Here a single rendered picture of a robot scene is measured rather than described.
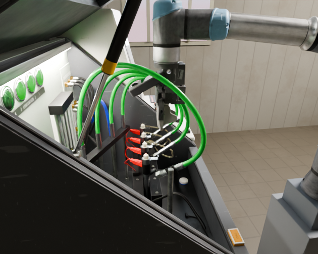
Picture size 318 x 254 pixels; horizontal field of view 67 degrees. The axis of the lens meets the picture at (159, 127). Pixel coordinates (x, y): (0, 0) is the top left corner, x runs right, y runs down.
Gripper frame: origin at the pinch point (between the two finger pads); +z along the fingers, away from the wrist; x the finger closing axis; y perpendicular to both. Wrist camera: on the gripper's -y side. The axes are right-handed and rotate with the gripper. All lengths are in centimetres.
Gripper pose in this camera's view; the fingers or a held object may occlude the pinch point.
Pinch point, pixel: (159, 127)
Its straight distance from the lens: 75.7
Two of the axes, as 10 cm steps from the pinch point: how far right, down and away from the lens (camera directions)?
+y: 9.9, -0.4, 0.9
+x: -1.0, -4.2, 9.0
